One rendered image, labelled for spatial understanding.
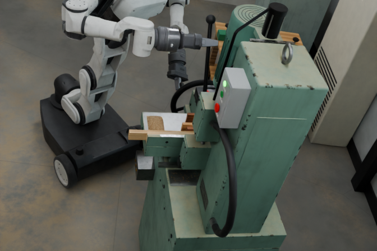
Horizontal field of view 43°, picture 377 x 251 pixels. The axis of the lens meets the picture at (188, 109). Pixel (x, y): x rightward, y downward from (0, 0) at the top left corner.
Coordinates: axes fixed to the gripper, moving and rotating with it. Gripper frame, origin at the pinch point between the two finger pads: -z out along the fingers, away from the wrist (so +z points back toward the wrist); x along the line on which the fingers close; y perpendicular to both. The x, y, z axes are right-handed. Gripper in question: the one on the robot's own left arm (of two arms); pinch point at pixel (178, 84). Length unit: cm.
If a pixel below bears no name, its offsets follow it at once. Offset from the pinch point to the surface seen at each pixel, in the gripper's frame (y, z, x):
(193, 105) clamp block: 15.5, -16.4, 7.3
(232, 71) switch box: 71, -30, 54
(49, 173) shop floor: -103, -29, 4
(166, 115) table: 8.8, -21.4, 17.7
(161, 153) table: 11.9, -39.8, 24.5
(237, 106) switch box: 71, -40, 52
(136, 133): 9.7, -33.0, 36.1
